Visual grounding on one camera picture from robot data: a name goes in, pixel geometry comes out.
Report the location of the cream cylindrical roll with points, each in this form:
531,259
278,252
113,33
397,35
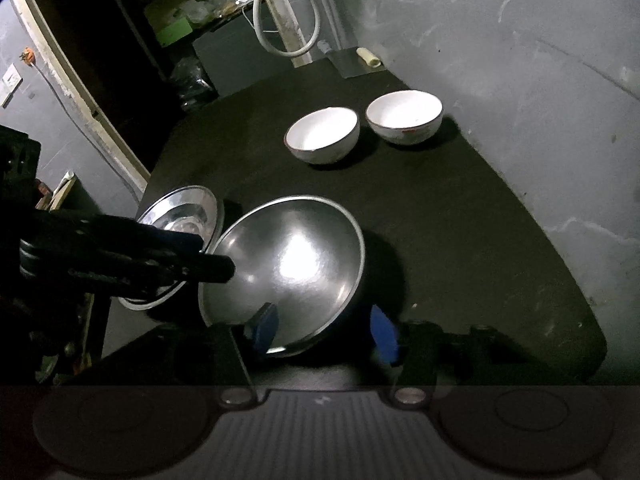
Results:
368,57

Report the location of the green box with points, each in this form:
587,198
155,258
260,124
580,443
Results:
173,32

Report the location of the white bowl red rim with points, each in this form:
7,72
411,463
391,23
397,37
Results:
405,117

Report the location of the steel plate with sticker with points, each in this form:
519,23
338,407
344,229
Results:
192,209

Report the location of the white ceramic bowl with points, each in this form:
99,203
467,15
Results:
324,136

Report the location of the white wooden post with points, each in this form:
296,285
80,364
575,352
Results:
297,45

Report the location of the large steel bowl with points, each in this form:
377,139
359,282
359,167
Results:
303,253

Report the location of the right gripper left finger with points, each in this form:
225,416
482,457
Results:
261,329

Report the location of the grey flat metal plate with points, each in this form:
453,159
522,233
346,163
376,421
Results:
349,64

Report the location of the white wall switch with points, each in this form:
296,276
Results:
10,81

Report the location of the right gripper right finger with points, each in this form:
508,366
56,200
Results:
384,335

